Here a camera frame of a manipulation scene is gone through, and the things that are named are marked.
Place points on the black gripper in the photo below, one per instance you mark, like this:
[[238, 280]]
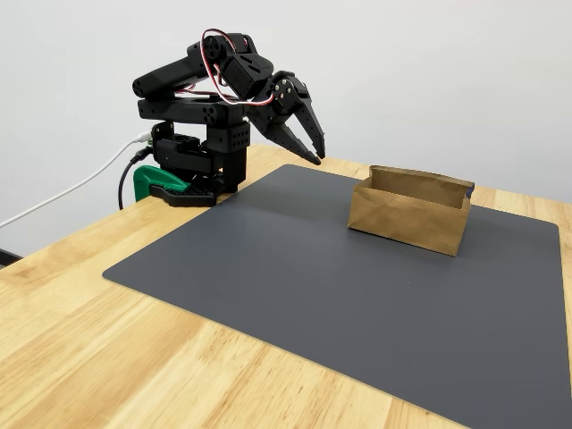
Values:
[[273, 120]]

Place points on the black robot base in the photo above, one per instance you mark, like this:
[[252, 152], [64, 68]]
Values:
[[179, 152]]

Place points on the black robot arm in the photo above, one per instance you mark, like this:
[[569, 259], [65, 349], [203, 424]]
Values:
[[170, 76]]

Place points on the brown paper bag tray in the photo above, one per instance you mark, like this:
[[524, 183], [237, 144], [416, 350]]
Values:
[[402, 219]]

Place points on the green clamp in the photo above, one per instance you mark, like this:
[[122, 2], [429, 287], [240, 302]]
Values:
[[154, 179]]

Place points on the grey mat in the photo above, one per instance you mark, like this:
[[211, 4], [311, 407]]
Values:
[[313, 290]]

